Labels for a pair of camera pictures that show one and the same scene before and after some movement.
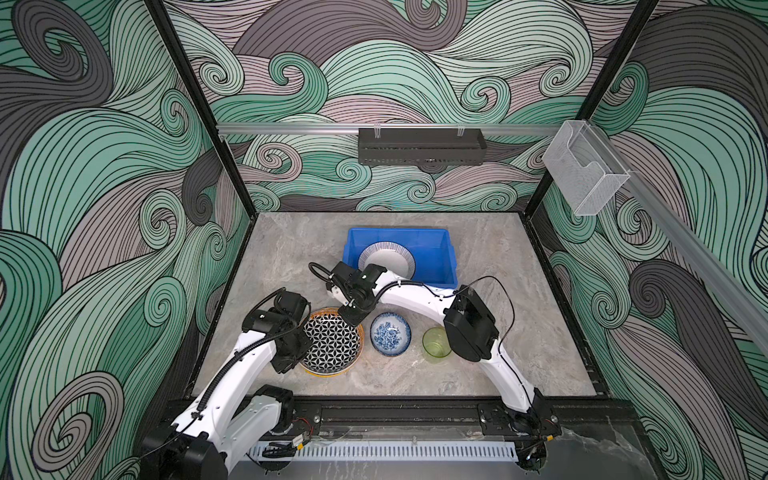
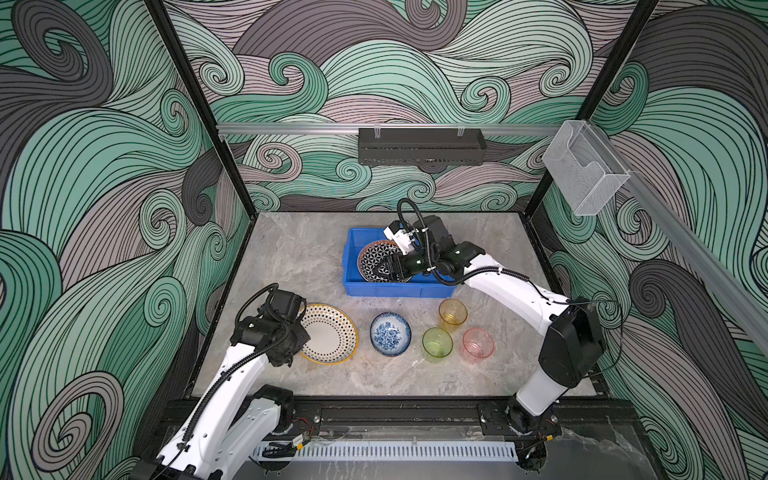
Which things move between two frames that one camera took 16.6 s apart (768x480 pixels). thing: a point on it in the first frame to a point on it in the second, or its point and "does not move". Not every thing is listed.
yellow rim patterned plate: [336, 343] to [371, 256]
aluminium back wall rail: [404, 129] does not move
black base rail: [577, 416] does not move
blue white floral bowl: [390, 334] does not move
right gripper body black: [352, 312] to [420, 260]
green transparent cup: [435, 344] does not move
